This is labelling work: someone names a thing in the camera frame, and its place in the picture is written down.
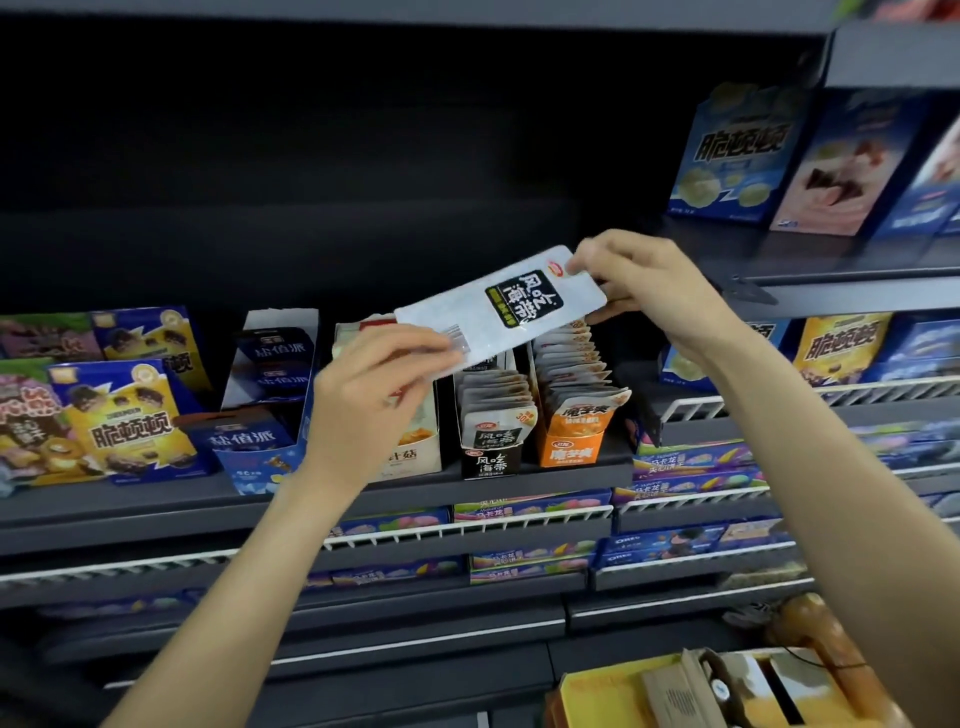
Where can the yellow cardboard box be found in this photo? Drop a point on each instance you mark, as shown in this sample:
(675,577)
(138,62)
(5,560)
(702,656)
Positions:
(615,690)

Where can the group of colourful candy boxes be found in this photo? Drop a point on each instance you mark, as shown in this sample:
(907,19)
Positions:
(525,506)

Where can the person's right forearm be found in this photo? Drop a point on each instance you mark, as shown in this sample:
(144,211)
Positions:
(840,487)

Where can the blue yellow biscuit box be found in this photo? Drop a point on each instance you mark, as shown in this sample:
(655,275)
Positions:
(131,420)
(161,341)

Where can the white snack packet black label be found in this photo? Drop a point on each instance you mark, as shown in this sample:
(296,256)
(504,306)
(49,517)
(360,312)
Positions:
(517,304)

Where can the row of white seaweed packets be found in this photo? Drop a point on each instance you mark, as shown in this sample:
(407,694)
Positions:
(493,394)

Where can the blurred blue boxes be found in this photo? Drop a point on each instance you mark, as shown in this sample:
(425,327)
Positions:
(911,442)

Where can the blue box with pale biscuits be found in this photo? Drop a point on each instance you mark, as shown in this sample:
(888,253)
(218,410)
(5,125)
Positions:
(686,367)
(739,154)

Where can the row of orange-topped snack packets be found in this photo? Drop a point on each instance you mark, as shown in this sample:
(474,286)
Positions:
(577,367)

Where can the person's left thumb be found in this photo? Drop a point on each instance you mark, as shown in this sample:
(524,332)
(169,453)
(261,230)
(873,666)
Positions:
(411,394)

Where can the pink chocolate biscuit box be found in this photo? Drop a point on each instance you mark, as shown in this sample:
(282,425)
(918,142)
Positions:
(844,169)

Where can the orange display box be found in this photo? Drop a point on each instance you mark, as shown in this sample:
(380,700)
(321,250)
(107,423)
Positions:
(574,442)

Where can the pink green snack box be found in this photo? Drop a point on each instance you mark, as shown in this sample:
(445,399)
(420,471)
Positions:
(30,431)
(46,336)

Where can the white display box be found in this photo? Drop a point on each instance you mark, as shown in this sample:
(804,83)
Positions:
(412,442)

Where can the dark blue biscuit box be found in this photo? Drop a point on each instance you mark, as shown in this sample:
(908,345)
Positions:
(919,346)

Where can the blue white snack box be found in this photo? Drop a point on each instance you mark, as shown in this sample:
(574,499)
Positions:
(926,191)

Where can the person's right hand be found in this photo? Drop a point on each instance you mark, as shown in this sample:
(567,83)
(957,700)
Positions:
(660,292)

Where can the black shelving unit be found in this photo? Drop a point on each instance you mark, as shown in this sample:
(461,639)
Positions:
(225,187)

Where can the person's left forearm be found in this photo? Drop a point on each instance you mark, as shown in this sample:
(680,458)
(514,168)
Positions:
(240,600)

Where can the grey shelving unit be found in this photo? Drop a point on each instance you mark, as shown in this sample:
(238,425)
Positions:
(825,270)

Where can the dark blue open display box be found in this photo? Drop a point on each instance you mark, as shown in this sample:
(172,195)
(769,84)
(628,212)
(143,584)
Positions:
(262,420)

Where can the black display box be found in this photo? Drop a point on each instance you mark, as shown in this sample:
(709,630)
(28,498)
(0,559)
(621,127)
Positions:
(491,450)

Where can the person's left hand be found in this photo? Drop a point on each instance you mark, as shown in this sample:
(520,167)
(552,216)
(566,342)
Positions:
(352,420)

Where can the blue cookie box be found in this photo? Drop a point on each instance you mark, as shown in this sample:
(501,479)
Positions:
(754,532)
(660,545)

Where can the person's right thumb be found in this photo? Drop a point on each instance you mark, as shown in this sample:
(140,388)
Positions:
(611,310)

